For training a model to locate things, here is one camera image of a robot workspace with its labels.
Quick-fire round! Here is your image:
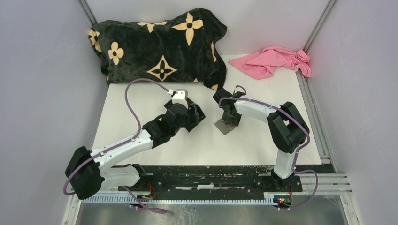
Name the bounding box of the grey leather card holder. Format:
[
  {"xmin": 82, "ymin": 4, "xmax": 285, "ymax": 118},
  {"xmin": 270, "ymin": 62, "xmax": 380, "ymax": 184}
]
[{"xmin": 214, "ymin": 119, "xmax": 236, "ymax": 135}]

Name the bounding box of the slotted grey cable duct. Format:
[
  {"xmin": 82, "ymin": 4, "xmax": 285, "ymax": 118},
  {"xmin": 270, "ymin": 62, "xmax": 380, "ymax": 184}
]
[{"xmin": 83, "ymin": 193, "xmax": 277, "ymax": 206}]

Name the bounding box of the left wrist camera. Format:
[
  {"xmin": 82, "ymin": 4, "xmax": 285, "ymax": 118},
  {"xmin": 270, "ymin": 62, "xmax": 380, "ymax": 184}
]
[{"xmin": 172, "ymin": 89, "xmax": 188, "ymax": 108}]

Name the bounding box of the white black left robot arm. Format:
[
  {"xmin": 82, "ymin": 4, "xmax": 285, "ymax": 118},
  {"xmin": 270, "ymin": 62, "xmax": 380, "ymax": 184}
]
[{"xmin": 64, "ymin": 103, "xmax": 205, "ymax": 200}]

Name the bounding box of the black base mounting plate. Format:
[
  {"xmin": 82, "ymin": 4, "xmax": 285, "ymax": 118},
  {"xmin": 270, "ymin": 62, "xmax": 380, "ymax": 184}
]
[{"xmin": 128, "ymin": 165, "xmax": 315, "ymax": 200}]

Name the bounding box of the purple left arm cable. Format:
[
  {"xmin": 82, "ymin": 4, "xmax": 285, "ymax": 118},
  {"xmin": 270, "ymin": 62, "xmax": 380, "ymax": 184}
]
[{"xmin": 63, "ymin": 78, "xmax": 175, "ymax": 215}]

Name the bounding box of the pink cloth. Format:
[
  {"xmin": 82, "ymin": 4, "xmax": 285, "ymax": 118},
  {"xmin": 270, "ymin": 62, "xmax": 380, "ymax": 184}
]
[{"xmin": 229, "ymin": 46, "xmax": 312, "ymax": 80}]

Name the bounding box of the black plastic card box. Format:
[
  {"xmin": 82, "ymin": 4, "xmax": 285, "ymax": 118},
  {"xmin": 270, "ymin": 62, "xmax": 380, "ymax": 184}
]
[{"xmin": 163, "ymin": 98, "xmax": 206, "ymax": 135}]

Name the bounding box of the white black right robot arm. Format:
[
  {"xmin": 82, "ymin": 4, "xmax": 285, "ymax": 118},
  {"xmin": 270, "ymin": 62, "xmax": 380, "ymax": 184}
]
[{"xmin": 213, "ymin": 89, "xmax": 310, "ymax": 191}]

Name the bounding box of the black floral plush blanket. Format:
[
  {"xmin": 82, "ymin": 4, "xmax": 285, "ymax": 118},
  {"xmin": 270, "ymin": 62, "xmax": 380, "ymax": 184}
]
[{"xmin": 88, "ymin": 8, "xmax": 227, "ymax": 90}]

